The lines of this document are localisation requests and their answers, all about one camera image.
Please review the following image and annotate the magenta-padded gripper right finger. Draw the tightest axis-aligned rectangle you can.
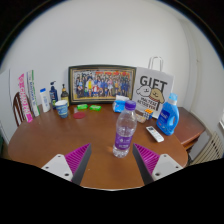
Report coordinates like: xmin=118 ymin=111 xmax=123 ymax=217
xmin=132 ymin=143 xmax=184 ymax=186

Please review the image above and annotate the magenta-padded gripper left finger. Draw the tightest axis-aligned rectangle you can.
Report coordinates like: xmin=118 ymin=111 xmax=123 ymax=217
xmin=40 ymin=143 xmax=93 ymax=186

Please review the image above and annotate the clear purple-capped water bottle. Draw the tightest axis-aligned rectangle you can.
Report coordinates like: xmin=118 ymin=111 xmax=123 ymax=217
xmin=112 ymin=100 xmax=138 ymax=159

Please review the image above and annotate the white remote control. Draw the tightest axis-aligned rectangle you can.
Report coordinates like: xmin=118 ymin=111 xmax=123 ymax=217
xmin=145 ymin=125 xmax=166 ymax=144

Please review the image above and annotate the blue detergent bottle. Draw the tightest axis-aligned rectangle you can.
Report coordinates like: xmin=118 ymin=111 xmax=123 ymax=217
xmin=155 ymin=92 xmax=181 ymax=137

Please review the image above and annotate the flat round red coaster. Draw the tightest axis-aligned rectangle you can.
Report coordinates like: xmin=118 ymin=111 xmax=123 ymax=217
xmin=73 ymin=111 xmax=87 ymax=120

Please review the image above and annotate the colourful puzzle cube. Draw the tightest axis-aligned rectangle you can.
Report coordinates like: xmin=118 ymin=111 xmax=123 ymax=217
xmin=143 ymin=108 xmax=155 ymax=121

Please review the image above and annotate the blue patterned paper cup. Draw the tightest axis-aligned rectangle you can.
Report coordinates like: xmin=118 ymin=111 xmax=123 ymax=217
xmin=54 ymin=99 xmax=70 ymax=119

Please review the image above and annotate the white radiator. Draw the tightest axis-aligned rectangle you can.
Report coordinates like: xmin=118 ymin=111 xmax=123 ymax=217
xmin=189 ymin=131 xmax=224 ymax=166

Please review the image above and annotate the brown pump bottle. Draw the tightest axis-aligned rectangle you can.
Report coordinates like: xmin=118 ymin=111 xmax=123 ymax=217
xmin=60 ymin=83 xmax=71 ymax=107

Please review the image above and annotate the white bottle with blue cap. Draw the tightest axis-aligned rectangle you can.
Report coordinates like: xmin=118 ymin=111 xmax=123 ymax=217
xmin=39 ymin=87 xmax=52 ymax=114

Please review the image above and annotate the dark blue pump bottle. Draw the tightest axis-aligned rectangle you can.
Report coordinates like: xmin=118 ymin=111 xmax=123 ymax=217
xmin=48 ymin=80 xmax=60 ymax=110

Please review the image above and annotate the blue tissue pack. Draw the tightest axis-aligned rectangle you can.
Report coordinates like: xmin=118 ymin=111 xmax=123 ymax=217
xmin=112 ymin=95 xmax=131 ymax=114

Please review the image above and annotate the white printed paper bag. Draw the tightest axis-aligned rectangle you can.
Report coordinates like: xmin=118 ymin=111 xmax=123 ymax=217
xmin=132 ymin=55 xmax=175 ymax=121

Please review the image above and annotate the white tall tube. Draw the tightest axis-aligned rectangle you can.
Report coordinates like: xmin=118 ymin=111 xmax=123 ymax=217
xmin=26 ymin=69 xmax=41 ymax=118

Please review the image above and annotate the framed group picture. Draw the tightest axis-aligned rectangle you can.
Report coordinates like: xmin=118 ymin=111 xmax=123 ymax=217
xmin=67 ymin=64 xmax=137 ymax=105

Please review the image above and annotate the white refrigerator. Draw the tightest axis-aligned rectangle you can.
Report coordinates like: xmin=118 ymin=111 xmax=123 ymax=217
xmin=0 ymin=68 xmax=12 ymax=134

